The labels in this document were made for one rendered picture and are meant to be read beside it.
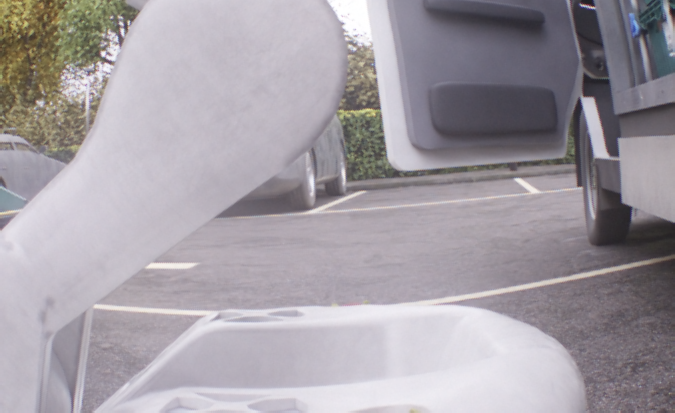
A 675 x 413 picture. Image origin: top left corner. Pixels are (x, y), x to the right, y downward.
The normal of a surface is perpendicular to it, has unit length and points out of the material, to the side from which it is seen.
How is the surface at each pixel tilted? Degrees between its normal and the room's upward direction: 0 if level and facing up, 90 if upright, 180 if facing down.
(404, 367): 73
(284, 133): 100
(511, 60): 89
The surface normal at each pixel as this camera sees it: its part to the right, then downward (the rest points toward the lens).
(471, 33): 0.33, -0.08
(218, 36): 0.02, 0.02
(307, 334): -0.01, -0.27
